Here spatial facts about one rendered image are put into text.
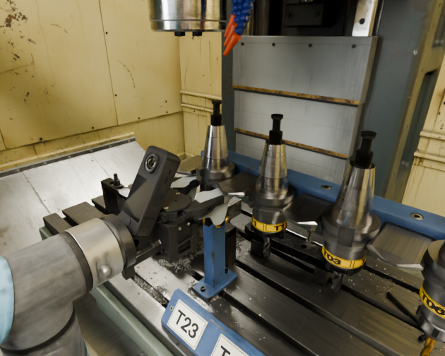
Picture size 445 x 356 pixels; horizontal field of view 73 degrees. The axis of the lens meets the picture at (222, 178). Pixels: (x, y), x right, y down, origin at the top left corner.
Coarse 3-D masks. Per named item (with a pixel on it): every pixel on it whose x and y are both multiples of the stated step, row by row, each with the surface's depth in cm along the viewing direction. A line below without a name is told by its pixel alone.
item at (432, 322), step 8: (416, 312) 33; (424, 312) 32; (424, 320) 32; (432, 320) 31; (440, 320) 30; (424, 328) 32; (432, 328) 31; (440, 328) 30; (432, 336) 31; (440, 336) 30
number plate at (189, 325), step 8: (184, 304) 57; (176, 312) 57; (184, 312) 56; (192, 312) 56; (176, 320) 57; (184, 320) 56; (192, 320) 55; (200, 320) 54; (176, 328) 56; (184, 328) 55; (192, 328) 54; (200, 328) 54; (184, 336) 55; (192, 336) 54; (200, 336) 53; (192, 344) 53
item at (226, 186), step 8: (240, 176) 48; (248, 176) 48; (256, 176) 48; (224, 184) 45; (232, 184) 45; (240, 184) 45; (248, 184) 45; (224, 192) 43; (232, 192) 43; (240, 192) 43; (248, 192) 43
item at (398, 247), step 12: (384, 228) 35; (396, 228) 35; (372, 240) 33; (384, 240) 33; (396, 240) 33; (408, 240) 33; (420, 240) 33; (432, 240) 33; (372, 252) 32; (384, 252) 31; (396, 252) 31; (408, 252) 31; (420, 252) 31; (396, 264) 30; (408, 264) 29; (420, 264) 29
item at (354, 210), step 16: (352, 160) 33; (352, 176) 32; (368, 176) 31; (352, 192) 32; (368, 192) 32; (336, 208) 34; (352, 208) 33; (368, 208) 33; (352, 224) 33; (368, 224) 33
